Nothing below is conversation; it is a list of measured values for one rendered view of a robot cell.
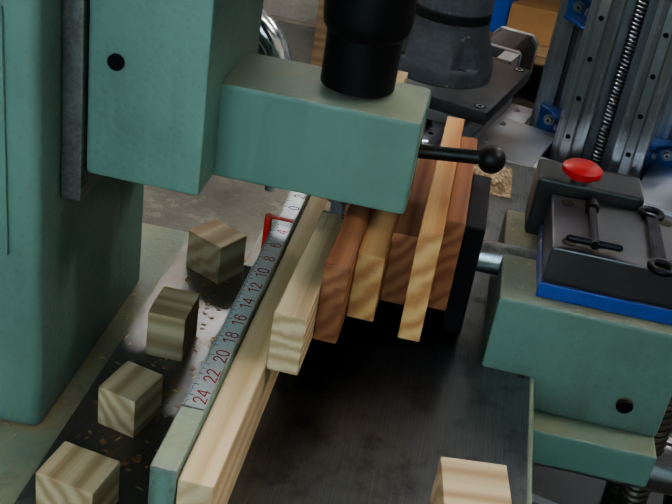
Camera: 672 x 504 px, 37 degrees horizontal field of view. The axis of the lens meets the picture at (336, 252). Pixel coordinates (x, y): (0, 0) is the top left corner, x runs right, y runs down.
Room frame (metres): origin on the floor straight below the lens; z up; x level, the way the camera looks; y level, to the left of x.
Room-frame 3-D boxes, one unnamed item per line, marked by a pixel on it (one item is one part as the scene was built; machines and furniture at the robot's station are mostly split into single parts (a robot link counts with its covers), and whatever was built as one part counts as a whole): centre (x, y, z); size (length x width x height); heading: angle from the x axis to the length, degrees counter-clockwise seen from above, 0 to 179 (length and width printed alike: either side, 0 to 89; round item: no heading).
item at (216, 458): (0.68, 0.02, 0.93); 0.60 x 0.02 x 0.05; 174
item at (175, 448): (0.68, 0.04, 0.93); 0.60 x 0.02 x 0.06; 174
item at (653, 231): (0.64, -0.22, 1.00); 0.10 x 0.02 x 0.01; 174
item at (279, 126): (0.66, 0.02, 1.03); 0.14 x 0.07 x 0.09; 84
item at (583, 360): (0.66, -0.19, 0.92); 0.15 x 0.13 x 0.09; 174
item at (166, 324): (0.70, 0.13, 0.82); 0.04 x 0.03 x 0.04; 175
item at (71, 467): (0.50, 0.15, 0.82); 0.04 x 0.04 x 0.04; 75
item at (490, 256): (0.67, -0.13, 0.95); 0.09 x 0.07 x 0.09; 174
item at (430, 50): (1.45, -0.11, 0.87); 0.15 x 0.15 x 0.10
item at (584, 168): (0.70, -0.17, 1.02); 0.03 x 0.03 x 0.01
